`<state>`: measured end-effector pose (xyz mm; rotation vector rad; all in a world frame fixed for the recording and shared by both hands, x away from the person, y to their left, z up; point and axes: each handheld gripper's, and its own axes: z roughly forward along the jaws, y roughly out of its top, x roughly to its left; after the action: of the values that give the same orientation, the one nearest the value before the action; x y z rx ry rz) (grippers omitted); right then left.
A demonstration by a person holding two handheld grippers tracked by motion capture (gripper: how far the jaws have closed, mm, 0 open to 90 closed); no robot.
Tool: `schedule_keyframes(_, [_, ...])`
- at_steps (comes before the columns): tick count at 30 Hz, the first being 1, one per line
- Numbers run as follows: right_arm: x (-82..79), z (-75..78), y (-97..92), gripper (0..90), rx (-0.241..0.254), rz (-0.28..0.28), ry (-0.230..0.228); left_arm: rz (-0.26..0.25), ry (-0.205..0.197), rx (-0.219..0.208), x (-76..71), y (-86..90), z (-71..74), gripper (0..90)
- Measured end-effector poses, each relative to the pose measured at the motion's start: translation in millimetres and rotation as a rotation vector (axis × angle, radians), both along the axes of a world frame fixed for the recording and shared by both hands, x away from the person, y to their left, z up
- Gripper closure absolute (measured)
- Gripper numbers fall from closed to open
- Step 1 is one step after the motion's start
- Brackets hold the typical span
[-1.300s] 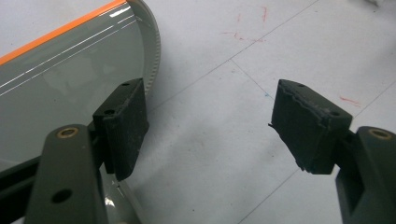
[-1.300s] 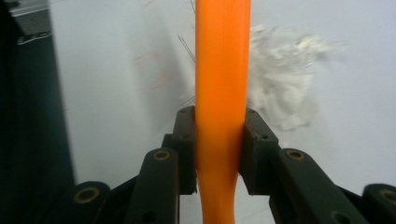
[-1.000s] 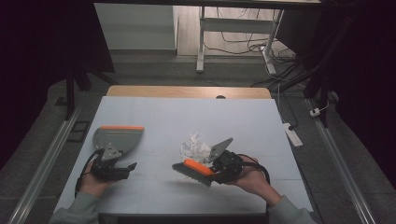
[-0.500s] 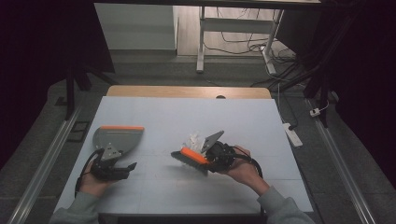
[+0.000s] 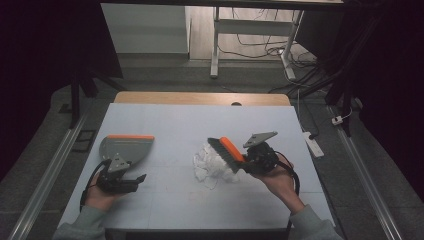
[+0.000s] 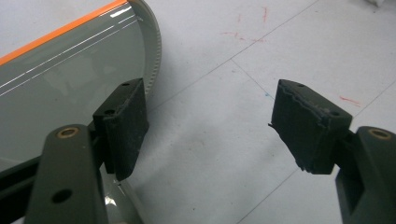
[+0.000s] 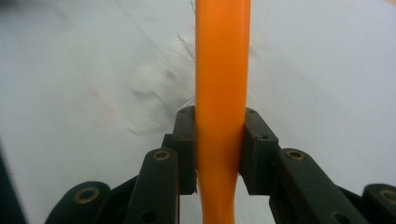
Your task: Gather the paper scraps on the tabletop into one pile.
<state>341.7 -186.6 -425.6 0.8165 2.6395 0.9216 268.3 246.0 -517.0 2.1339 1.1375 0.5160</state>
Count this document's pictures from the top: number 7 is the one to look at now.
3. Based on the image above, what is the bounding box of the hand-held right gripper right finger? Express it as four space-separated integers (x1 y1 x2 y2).
238 106 372 224

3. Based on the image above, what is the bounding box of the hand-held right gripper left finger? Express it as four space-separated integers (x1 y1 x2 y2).
122 105 198 224

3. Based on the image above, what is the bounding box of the orange brush with grey bristles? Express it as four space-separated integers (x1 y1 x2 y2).
174 0 252 224

